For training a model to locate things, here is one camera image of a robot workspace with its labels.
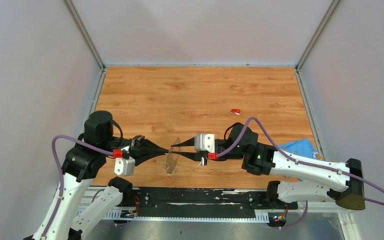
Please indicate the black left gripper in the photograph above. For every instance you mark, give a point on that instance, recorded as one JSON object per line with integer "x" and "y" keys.
{"x": 142, "y": 149}

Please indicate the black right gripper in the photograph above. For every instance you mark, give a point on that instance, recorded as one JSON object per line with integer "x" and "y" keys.
{"x": 197, "y": 157}

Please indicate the metal key organizer plate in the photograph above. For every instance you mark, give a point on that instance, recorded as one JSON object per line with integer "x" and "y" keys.
{"x": 171, "y": 163}

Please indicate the red-headed key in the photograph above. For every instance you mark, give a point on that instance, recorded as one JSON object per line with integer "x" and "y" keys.
{"x": 235, "y": 111}

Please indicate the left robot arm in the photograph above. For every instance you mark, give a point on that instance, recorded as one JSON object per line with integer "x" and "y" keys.
{"x": 78, "y": 162}

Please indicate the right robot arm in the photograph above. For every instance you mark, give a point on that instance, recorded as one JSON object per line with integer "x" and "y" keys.
{"x": 321, "y": 181}

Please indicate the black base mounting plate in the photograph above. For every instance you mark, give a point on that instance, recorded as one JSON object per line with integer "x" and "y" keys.
{"x": 181, "y": 202}

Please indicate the blue cloth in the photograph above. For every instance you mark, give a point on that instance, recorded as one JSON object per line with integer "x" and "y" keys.
{"x": 302, "y": 147}

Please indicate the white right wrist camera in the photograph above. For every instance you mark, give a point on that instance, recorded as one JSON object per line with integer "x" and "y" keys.
{"x": 204, "y": 142}

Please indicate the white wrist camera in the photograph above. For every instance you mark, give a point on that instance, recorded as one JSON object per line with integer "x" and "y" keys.
{"x": 204, "y": 142}
{"x": 124, "y": 167}

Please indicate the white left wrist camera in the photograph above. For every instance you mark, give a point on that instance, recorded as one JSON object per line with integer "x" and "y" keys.
{"x": 124, "y": 167}

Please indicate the aluminium rail base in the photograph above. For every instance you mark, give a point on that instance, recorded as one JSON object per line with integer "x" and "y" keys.
{"x": 311, "y": 221}

